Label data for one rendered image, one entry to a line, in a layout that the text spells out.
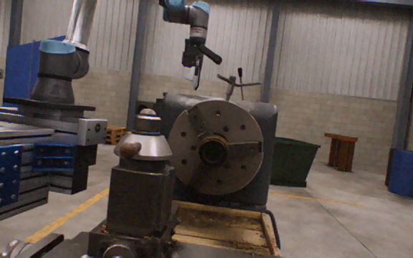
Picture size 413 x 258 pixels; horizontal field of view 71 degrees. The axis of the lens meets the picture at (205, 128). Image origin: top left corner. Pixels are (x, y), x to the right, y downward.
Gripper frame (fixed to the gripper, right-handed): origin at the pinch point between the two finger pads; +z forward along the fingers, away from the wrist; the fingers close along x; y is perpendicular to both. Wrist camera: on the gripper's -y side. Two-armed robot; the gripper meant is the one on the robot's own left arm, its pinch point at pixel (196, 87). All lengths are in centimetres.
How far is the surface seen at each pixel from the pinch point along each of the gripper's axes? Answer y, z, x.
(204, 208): -11, 40, 38
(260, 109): -26.7, 6.8, 15.5
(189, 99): 0.4, 6.4, 15.1
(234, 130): -17.7, 15.2, 32.0
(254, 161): -25.3, 24.3, 32.0
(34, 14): 766, -286, -955
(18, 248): 12, 33, 88
